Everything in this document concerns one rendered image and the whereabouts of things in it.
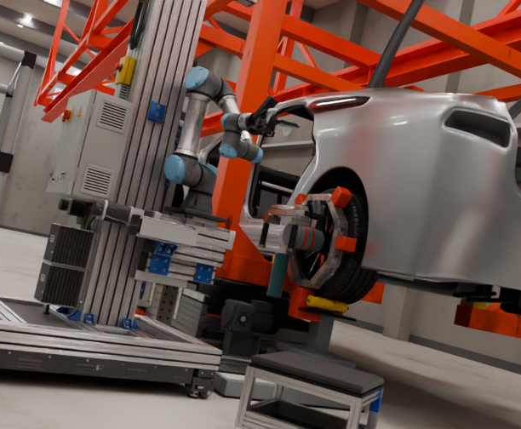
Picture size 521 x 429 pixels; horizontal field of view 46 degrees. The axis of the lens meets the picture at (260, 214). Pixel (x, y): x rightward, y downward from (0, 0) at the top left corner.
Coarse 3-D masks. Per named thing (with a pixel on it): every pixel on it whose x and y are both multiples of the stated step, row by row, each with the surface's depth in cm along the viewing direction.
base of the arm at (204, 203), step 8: (192, 192) 284; (200, 192) 283; (208, 192) 284; (184, 200) 286; (192, 200) 282; (200, 200) 282; (208, 200) 284; (192, 208) 280; (200, 208) 281; (208, 208) 283
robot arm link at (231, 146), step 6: (228, 132) 260; (234, 132) 260; (228, 138) 259; (234, 138) 260; (240, 138) 262; (222, 144) 260; (228, 144) 259; (234, 144) 260; (240, 144) 262; (246, 144) 266; (222, 150) 260; (228, 150) 259; (234, 150) 260; (240, 150) 263; (246, 150) 265; (222, 156) 263; (228, 156) 260; (234, 156) 260; (240, 156) 266
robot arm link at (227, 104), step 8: (224, 80) 286; (224, 88) 285; (224, 96) 284; (232, 96) 285; (216, 104) 290; (224, 104) 284; (232, 104) 283; (224, 112) 283; (240, 112) 282; (248, 136) 273; (248, 144) 267; (248, 152) 266; (256, 152) 270; (248, 160) 271; (256, 160) 272
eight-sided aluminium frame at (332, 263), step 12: (336, 216) 335; (336, 228) 332; (288, 252) 375; (336, 252) 335; (288, 264) 369; (324, 264) 334; (336, 264) 331; (300, 276) 365; (324, 276) 339; (312, 288) 343
